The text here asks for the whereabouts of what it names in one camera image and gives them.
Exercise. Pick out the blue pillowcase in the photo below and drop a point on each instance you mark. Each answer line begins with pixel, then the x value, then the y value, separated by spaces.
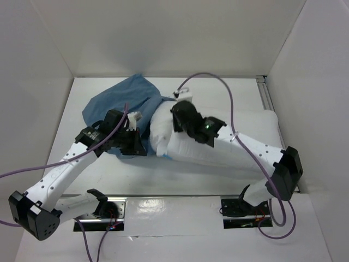
pixel 140 95

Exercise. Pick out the aluminium rail frame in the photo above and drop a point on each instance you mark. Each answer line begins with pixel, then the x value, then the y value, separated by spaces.
pixel 268 104

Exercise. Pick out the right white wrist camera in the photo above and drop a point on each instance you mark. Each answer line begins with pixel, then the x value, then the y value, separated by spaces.
pixel 183 94

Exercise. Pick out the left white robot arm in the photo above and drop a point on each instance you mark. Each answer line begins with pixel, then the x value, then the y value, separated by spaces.
pixel 41 209

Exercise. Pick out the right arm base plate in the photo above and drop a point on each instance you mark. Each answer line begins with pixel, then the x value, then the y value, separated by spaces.
pixel 235 216

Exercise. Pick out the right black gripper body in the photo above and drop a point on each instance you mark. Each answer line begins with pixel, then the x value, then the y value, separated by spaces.
pixel 178 120

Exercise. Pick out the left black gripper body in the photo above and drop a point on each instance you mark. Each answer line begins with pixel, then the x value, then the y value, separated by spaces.
pixel 119 138

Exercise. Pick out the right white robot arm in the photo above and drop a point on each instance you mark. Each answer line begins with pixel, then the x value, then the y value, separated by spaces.
pixel 210 141

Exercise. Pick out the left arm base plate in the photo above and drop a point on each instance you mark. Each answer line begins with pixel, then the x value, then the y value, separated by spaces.
pixel 112 217

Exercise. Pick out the white pillow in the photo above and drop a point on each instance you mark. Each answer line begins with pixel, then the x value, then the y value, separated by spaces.
pixel 226 152

